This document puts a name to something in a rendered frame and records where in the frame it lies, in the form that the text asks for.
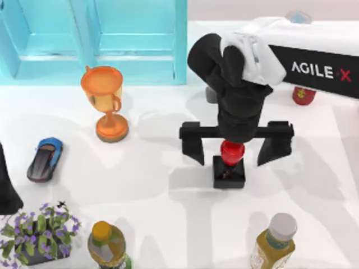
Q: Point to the blue toy car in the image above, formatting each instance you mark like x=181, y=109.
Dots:
x=45, y=159

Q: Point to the pale grey rounded box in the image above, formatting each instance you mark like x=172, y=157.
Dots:
x=210, y=95

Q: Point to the yellow bottle with white cap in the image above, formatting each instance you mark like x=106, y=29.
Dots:
x=276, y=246

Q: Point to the light blue rack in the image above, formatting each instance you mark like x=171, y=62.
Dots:
x=134, y=42

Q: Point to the orange trophy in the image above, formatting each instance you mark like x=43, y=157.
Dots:
x=102, y=84

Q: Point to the red trophy with black base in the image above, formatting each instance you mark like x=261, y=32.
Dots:
x=231, y=152

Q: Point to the purple flower plant pot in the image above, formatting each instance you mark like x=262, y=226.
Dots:
x=39, y=238

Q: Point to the green bottle with yellow cap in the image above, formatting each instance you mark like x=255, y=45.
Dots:
x=108, y=246

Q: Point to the red can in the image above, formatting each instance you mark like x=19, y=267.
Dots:
x=303, y=96

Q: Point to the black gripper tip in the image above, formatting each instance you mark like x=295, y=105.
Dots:
x=7, y=185

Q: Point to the pale blue object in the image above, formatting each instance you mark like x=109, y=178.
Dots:
x=298, y=17

